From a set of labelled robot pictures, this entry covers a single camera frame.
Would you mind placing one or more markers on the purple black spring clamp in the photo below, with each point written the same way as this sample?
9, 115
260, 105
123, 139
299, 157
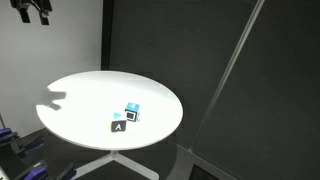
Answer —
4, 132
35, 171
30, 145

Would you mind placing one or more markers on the blue picture cube block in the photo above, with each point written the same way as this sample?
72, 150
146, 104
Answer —
132, 112

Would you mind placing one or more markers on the metal divider strip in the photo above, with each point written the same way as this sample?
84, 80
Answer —
226, 75

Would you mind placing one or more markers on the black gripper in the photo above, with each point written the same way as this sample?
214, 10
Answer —
31, 4

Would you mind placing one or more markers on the letter A cube block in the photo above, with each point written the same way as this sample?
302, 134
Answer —
118, 126

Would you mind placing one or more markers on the white table base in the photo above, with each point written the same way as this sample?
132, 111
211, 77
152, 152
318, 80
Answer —
115, 162

